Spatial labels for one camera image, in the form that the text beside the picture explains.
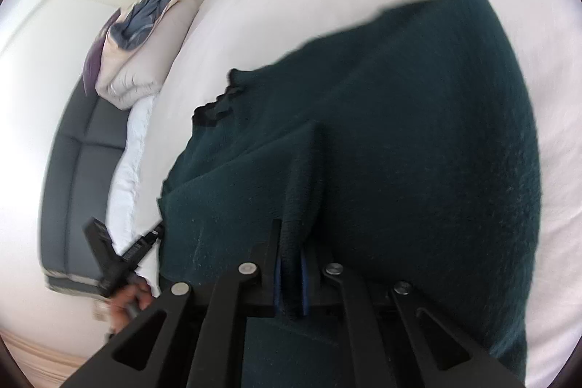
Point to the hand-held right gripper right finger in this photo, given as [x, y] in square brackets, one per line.
[305, 279]

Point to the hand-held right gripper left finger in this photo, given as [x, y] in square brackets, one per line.
[276, 279]

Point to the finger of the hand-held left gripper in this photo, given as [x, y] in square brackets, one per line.
[148, 235]

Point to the dark green knit sweater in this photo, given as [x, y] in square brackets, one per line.
[363, 151]

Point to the person's left hand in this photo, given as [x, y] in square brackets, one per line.
[129, 301]

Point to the dark grey upholstered headboard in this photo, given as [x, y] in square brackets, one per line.
[79, 179]

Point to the purple pillow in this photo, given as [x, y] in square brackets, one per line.
[95, 56]

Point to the blue grey cloth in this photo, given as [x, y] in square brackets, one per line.
[145, 20]

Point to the white bed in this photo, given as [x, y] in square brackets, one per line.
[282, 51]

